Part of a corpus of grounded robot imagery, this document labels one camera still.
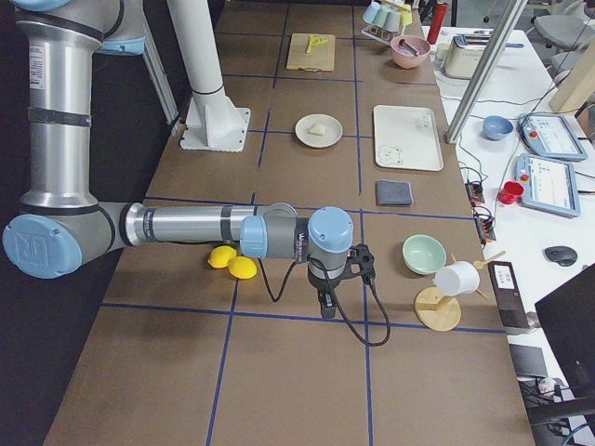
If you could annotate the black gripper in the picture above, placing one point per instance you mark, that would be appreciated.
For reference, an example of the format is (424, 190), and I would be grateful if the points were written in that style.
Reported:
(325, 282)

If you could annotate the beige round plate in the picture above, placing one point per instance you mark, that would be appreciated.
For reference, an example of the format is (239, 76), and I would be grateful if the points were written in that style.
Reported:
(333, 134)

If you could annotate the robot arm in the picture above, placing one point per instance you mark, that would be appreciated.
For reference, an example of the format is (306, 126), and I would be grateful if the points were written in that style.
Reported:
(62, 226)

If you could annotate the white bear serving tray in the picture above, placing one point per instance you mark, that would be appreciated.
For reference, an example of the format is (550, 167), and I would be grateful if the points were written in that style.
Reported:
(406, 138)

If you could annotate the yellow lemon lower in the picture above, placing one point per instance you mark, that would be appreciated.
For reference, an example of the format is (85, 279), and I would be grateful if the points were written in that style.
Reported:
(242, 268)

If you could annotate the yellow lemon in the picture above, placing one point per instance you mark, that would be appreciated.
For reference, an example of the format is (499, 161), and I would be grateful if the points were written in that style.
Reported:
(220, 257)
(242, 268)

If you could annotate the mint green bowl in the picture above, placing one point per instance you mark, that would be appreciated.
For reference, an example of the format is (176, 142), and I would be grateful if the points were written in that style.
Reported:
(423, 254)

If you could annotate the wooden mug tree stand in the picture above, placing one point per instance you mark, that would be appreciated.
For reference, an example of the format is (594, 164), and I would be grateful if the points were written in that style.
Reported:
(441, 312)

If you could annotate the yellow lemon upper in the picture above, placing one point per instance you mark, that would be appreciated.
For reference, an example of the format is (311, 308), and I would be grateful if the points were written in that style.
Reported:
(220, 257)

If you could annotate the folded grey cloth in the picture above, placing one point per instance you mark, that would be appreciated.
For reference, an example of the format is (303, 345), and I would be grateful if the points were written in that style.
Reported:
(393, 193)

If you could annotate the white mug on stand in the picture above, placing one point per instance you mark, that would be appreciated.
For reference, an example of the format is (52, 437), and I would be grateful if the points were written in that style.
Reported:
(459, 278)

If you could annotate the orange power strip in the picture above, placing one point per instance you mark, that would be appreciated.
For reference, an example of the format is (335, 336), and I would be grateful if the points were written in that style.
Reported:
(484, 219)

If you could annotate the black box with label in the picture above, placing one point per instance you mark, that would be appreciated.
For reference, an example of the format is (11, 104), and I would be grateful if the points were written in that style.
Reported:
(508, 298)

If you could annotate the red mug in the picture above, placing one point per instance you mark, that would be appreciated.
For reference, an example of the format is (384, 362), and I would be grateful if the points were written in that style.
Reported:
(510, 192)

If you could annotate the black monitor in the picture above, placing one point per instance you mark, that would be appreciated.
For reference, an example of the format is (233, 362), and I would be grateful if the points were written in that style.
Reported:
(567, 319)

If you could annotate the blue bowl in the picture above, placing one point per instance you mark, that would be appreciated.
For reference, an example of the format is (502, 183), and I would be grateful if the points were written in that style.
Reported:
(496, 127)

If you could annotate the black computer mouse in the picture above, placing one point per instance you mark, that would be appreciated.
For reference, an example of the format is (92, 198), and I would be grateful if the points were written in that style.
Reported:
(563, 256)

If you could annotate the bamboo cutting board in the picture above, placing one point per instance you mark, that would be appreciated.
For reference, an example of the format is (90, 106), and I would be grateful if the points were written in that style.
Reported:
(321, 59)

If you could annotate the blue teach pendant near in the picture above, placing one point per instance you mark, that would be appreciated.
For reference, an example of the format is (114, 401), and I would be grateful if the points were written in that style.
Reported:
(549, 185)

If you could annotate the blue teach pendant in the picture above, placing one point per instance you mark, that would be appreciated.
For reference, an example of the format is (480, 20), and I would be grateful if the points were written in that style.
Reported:
(550, 135)
(549, 185)

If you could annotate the pink bowl with ice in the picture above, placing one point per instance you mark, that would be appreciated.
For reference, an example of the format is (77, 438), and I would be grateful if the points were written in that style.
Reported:
(403, 58)

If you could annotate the yellow-green plastic knife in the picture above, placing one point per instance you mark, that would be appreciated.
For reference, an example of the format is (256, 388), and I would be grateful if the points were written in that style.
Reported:
(309, 46)

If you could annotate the steel black-tipped tongs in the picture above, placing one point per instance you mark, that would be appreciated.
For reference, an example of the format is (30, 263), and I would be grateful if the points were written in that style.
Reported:
(406, 46)

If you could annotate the blue teach pendant far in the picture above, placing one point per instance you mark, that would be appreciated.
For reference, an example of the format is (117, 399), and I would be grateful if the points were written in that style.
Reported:
(550, 135)

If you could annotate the cream toaster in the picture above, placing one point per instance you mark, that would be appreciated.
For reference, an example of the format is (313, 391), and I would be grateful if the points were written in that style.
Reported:
(464, 54)

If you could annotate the grey-blue cup on rack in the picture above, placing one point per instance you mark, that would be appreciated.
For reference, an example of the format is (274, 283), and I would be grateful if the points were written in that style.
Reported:
(393, 21)

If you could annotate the light blue cup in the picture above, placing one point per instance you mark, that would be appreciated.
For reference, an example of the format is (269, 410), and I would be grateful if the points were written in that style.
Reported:
(371, 12)

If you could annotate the mint cup on rack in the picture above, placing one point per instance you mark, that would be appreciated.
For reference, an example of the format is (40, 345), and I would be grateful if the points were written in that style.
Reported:
(381, 16)

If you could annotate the yellow cup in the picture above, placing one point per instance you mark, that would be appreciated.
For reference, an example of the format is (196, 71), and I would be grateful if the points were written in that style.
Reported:
(406, 16)

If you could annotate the red thermos bottle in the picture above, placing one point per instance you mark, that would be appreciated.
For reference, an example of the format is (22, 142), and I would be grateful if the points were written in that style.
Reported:
(438, 15)

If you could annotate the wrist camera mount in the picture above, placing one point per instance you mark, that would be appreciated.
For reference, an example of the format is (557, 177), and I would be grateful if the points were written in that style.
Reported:
(361, 264)

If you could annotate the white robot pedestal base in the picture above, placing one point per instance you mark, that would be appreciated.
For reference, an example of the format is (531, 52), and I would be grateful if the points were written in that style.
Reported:
(213, 123)

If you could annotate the wire cup rack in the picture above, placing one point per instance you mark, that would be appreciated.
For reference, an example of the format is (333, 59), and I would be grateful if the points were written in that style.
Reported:
(379, 34)

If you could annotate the aluminium frame post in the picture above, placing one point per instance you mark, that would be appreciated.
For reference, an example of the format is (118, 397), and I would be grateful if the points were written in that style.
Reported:
(485, 67)

